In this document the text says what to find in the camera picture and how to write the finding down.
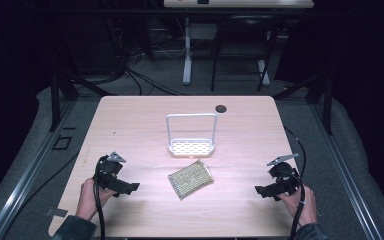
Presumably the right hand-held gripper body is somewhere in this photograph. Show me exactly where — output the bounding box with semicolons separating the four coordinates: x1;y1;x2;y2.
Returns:
261;152;302;202

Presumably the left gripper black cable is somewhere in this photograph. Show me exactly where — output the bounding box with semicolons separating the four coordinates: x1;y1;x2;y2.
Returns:
92;156;107;240

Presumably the white sponge holder rack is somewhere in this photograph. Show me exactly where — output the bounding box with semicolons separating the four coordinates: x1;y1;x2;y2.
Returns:
165;112;218;158

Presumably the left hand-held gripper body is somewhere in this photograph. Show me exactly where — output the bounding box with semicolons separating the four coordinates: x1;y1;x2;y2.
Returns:
92;151;133;196

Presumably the black metal stand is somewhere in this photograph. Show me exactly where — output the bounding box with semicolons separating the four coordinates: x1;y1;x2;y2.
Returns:
43;19;118;133
273;66;334;136

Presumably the bundle of floor cables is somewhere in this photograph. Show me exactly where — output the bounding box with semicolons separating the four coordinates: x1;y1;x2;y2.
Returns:
103;13;194;98

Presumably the yellow-green scrub sponge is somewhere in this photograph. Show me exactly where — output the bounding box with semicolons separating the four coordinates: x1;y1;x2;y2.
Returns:
167;159;215;201

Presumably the white-legged desk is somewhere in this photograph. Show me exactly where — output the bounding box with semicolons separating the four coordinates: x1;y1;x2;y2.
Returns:
163;0;315;86

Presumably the grey tape strip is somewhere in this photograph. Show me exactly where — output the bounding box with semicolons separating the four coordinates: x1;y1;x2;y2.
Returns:
45;207;69;218

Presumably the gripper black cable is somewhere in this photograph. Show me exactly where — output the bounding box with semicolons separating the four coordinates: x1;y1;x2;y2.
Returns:
92;156;107;240
282;125;308;240

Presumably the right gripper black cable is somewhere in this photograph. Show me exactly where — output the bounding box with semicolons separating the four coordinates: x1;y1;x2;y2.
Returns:
282;125;308;240

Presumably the person's right hand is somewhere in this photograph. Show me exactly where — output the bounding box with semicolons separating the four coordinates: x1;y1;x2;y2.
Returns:
277;184;318;228

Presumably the black chair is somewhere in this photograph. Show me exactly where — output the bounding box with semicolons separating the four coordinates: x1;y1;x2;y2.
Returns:
210;13;281;93

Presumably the person's left hand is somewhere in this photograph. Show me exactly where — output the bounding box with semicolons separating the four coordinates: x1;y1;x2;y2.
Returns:
75;177;118;222

